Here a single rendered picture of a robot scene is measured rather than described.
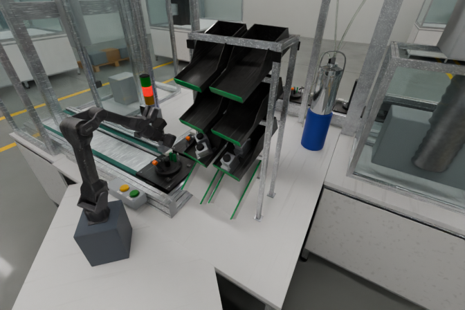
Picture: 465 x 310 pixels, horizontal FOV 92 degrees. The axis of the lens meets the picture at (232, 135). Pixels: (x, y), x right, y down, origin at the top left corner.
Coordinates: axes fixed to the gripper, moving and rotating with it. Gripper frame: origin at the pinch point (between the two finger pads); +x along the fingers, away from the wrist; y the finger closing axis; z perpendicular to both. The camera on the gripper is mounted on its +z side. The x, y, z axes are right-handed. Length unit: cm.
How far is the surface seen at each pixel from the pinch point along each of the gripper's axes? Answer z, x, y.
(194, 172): -9.1, 3.8, -21.5
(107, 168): -25.6, 3.0, 28.9
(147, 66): 29.7, -14.5, 17.3
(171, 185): -19.6, 7.1, -10.4
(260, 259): -31, 12, -62
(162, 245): -42.8, 1.5, -22.8
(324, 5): 116, 29, -44
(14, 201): -105, 60, 185
